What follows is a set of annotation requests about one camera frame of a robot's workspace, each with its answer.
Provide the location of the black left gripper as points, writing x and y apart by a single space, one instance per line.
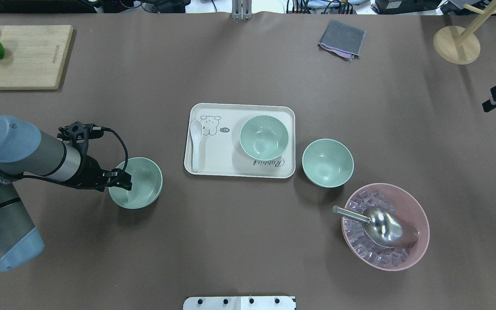
92 171

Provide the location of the green bowl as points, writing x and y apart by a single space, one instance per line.
327 163
264 138
147 182

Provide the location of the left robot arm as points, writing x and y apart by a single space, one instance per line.
29 153

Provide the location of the wooden stand with round base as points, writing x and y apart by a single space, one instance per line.
459 45

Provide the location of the white ceramic spoon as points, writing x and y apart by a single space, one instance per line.
196 132

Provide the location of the cream rabbit tray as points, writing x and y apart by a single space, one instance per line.
220 152

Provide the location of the green bowl on tray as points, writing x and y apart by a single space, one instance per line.
264 138

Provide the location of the bamboo cutting board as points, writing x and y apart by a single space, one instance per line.
35 56

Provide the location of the grey folded cloth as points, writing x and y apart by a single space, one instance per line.
343 40

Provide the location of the metal ice scoop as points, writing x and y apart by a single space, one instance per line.
383 227

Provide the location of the clear ice cubes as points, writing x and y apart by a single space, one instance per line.
356 237

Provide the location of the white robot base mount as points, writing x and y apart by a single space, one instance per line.
271 302

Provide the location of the metal bracket at table edge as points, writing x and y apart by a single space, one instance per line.
242 9

